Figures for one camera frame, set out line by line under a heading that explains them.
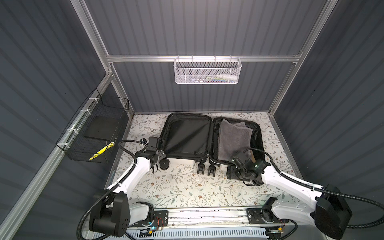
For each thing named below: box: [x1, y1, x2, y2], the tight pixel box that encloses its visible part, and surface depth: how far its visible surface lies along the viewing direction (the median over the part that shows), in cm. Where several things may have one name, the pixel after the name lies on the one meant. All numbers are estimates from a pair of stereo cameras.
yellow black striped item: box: [88, 141, 115, 161], surface depth 71 cm
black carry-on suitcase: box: [161, 112, 266, 177], surface depth 98 cm
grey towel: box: [218, 119, 253, 161], surface depth 93 cm
